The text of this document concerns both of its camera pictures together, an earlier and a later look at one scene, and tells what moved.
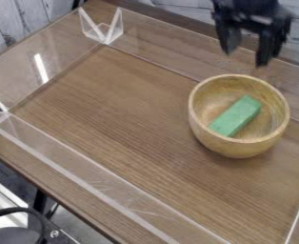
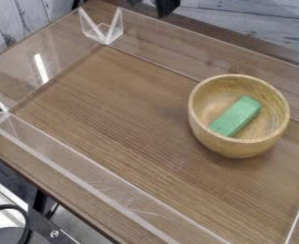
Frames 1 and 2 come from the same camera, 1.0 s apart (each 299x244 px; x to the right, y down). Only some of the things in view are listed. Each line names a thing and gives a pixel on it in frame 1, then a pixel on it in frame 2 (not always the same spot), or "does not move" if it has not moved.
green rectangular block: [234, 116] does not move
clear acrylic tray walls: [182, 133] does not move
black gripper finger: [269, 45] -> [165, 7]
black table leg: [40, 201] does not move
